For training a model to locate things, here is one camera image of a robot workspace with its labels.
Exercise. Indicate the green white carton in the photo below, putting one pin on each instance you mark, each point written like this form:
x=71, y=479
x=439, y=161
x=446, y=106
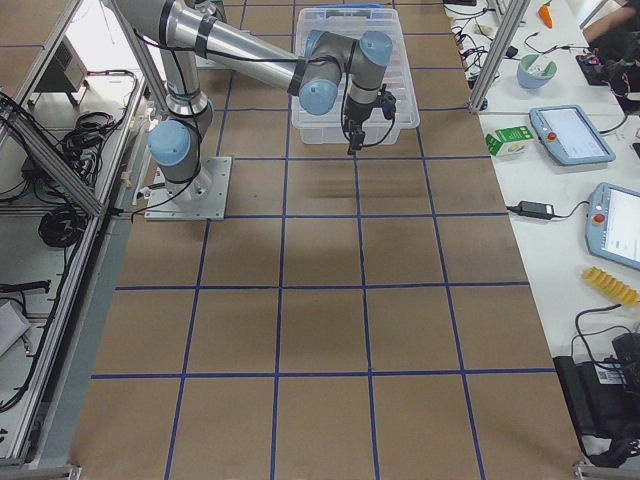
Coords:
x=509, y=141

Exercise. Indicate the aluminium frame post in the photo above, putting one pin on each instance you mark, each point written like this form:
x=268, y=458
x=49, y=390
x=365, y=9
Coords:
x=502, y=40

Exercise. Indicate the clear plastic storage box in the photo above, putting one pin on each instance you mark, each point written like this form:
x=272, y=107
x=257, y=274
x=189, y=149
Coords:
x=316, y=135

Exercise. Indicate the yellow toy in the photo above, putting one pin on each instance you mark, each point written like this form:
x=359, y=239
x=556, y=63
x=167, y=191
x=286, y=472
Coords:
x=611, y=287

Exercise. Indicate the blue plastic tray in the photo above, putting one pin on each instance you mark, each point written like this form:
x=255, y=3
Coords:
x=356, y=5

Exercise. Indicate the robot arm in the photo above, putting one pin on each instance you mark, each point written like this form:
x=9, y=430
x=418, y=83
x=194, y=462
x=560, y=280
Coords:
x=185, y=31

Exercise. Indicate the light blue bowl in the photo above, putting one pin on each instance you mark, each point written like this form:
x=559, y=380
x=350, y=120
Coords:
x=534, y=71

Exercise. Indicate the teach pendant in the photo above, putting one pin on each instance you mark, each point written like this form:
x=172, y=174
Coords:
x=569, y=136
x=612, y=225

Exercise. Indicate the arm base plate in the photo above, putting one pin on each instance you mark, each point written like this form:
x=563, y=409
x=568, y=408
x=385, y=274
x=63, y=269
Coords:
x=204, y=198

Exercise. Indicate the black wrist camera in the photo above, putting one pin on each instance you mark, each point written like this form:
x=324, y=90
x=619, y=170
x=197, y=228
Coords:
x=386, y=101

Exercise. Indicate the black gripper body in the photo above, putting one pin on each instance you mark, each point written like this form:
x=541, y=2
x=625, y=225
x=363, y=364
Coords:
x=358, y=112

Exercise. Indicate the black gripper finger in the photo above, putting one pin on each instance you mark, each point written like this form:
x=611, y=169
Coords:
x=355, y=137

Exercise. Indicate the clear plastic box lid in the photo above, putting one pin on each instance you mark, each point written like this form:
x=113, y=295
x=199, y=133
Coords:
x=354, y=23

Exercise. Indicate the orange carrot toy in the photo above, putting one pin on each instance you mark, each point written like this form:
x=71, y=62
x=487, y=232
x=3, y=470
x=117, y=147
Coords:
x=545, y=15

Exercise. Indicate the black power adapter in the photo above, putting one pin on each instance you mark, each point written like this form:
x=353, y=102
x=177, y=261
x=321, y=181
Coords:
x=532, y=209

